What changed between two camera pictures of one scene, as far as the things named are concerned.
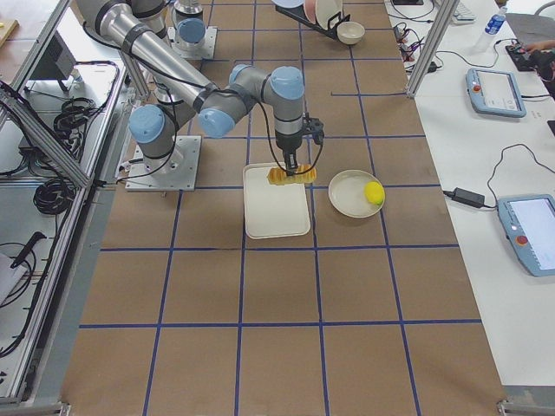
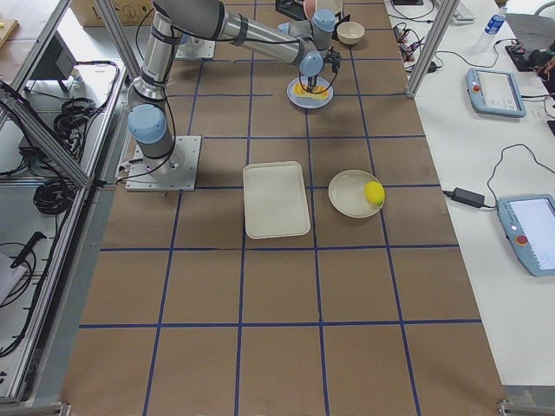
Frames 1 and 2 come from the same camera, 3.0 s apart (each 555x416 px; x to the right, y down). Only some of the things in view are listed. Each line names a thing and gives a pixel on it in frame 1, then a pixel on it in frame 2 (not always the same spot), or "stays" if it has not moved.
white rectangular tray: [273, 210] stays
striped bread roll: [303, 173] to [300, 92]
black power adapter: [466, 196] stays
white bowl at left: [347, 195] stays
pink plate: [310, 7] stays
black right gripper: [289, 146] to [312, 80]
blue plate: [289, 3] to [310, 103]
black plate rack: [298, 15] stays
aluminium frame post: [447, 11] stays
